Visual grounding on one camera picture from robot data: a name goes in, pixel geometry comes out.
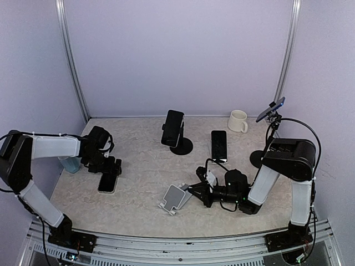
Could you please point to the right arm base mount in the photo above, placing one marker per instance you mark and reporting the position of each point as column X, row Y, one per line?
column 287, row 239

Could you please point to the black round-base phone stand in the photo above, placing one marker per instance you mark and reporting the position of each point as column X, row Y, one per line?
column 184, row 145

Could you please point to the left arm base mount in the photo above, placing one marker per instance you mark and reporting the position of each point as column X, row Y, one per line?
column 81, row 242

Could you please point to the left aluminium frame post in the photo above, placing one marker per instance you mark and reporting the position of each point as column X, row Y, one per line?
column 60, row 7

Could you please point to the cream ceramic mug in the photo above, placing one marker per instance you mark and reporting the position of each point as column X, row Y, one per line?
column 237, row 121

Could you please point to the black tripod stand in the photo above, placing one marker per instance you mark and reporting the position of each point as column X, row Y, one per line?
column 256, row 157

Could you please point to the black phone on flat stand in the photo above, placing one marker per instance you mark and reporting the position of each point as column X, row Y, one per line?
column 219, row 146

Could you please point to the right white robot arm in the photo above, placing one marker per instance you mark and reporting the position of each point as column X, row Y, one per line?
column 292, row 158

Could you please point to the white flat phone stand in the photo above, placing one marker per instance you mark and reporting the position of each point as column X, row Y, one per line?
column 210, row 151

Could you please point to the right aluminium frame post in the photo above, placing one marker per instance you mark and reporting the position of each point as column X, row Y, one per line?
column 295, row 13

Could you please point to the silver folding phone stand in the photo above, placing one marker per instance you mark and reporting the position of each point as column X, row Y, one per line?
column 175, row 198

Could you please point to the aluminium frame post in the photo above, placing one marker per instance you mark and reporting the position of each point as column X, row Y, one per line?
column 295, row 13
column 60, row 7

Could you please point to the front aluminium rail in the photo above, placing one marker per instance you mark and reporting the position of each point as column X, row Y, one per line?
column 247, row 249

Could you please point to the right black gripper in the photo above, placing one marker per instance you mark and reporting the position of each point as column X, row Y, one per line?
column 203, row 190

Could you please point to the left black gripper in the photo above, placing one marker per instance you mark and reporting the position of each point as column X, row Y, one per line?
column 109, row 168

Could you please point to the blue phone on tripod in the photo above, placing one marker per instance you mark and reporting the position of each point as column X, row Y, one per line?
column 271, row 110

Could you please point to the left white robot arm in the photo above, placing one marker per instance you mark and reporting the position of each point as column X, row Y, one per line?
column 20, row 149

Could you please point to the light blue mug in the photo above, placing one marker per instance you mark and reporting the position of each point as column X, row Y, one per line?
column 70, row 164

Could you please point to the black phone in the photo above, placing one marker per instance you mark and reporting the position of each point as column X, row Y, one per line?
column 219, row 146
column 171, row 128

